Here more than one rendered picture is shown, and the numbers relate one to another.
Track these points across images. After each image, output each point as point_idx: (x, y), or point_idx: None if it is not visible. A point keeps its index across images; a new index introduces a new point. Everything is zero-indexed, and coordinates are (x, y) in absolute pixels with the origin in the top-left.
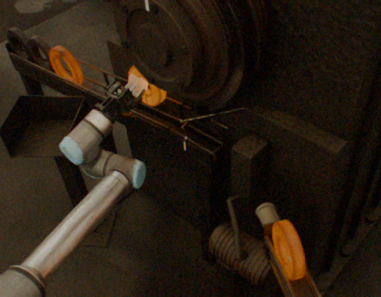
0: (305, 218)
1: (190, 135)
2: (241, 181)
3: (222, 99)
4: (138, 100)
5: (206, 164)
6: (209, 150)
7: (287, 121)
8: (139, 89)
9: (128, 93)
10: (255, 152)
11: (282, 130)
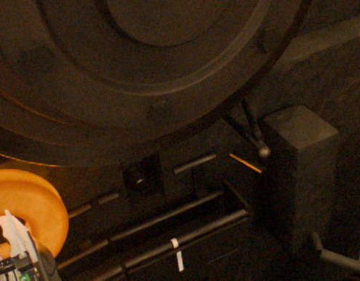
0: (354, 186)
1: (141, 249)
2: (320, 199)
3: (279, 47)
4: (53, 260)
5: (237, 247)
6: (235, 212)
7: (305, 44)
8: (22, 240)
9: (40, 255)
10: (325, 123)
11: (317, 60)
